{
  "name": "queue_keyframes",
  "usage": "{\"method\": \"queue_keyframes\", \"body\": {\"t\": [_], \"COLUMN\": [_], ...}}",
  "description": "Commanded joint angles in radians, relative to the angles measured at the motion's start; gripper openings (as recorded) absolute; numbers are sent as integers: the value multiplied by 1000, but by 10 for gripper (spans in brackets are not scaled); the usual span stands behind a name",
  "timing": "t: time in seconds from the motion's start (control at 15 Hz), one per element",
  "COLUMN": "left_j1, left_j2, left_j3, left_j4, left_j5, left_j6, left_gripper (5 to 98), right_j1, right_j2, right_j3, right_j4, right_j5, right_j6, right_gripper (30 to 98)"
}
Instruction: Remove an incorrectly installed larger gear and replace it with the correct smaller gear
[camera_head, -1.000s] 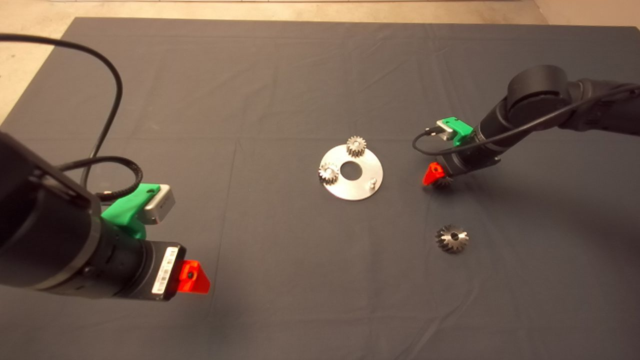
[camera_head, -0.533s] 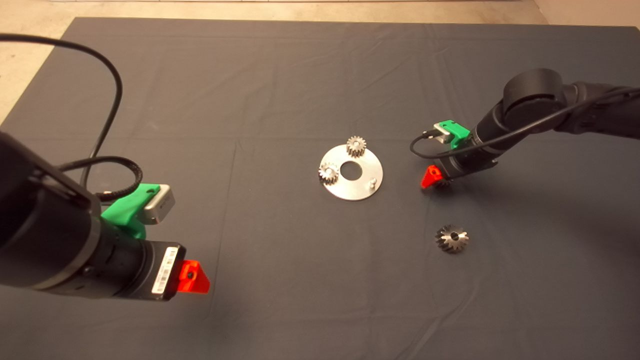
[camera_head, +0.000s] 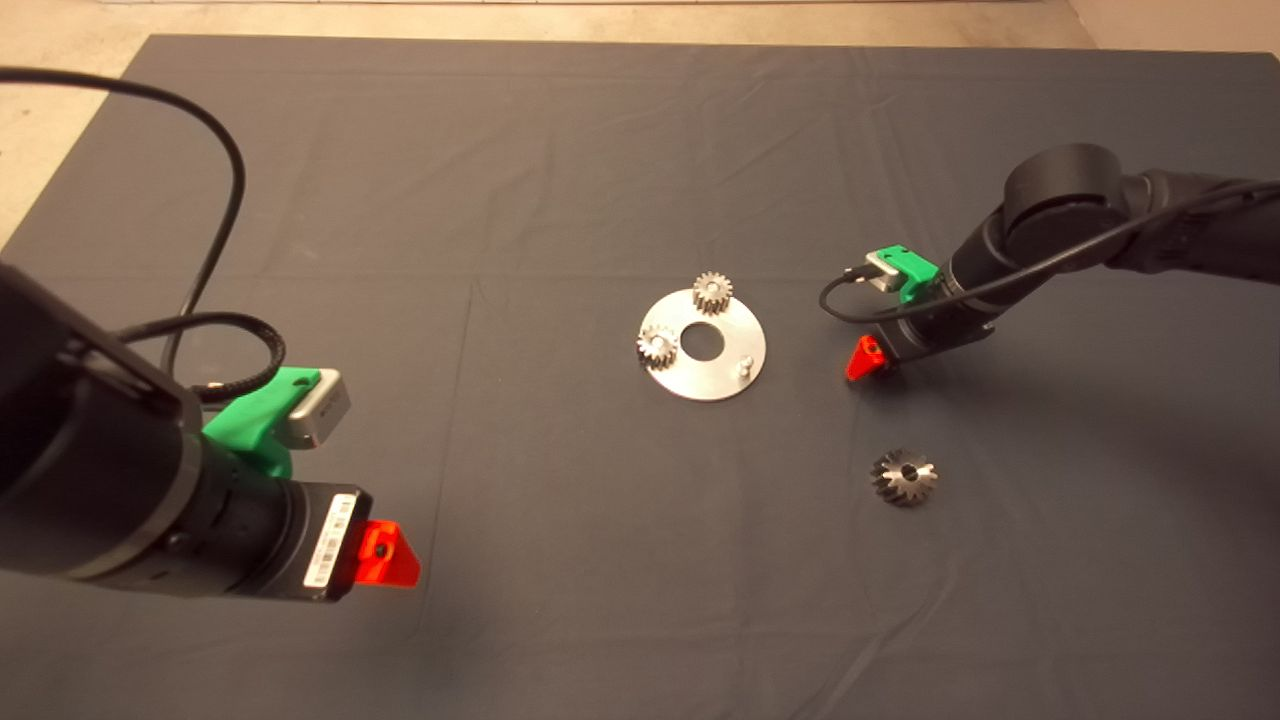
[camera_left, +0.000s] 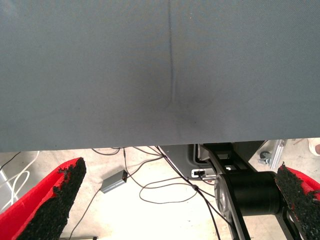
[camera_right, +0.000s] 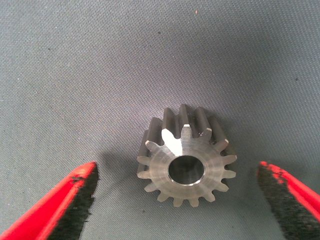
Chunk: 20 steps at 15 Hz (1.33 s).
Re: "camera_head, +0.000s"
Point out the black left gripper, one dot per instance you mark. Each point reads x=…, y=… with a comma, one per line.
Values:
x=322, y=542

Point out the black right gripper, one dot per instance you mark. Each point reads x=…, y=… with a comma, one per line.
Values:
x=935, y=330

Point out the large steel gear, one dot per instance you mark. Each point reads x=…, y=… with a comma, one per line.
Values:
x=895, y=490

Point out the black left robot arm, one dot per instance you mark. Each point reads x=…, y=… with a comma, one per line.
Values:
x=90, y=455

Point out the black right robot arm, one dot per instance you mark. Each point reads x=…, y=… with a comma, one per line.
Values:
x=1060, y=200

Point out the small steel gear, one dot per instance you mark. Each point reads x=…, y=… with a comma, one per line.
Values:
x=712, y=292
x=657, y=347

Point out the round metal plate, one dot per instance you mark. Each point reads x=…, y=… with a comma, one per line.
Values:
x=700, y=385

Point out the dark grey table cloth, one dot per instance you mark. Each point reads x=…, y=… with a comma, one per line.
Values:
x=500, y=150

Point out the silver right camera box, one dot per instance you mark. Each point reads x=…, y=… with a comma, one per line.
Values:
x=885, y=270

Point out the silver camera box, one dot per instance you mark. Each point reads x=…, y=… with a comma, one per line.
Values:
x=325, y=410
x=885, y=270

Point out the green right camera mount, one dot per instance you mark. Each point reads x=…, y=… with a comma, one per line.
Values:
x=915, y=270

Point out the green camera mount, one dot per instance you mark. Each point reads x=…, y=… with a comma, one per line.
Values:
x=258, y=422
x=915, y=270

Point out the silver left camera box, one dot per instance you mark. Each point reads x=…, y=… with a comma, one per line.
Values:
x=325, y=410

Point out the green left camera mount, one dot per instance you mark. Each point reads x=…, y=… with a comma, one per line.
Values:
x=258, y=422

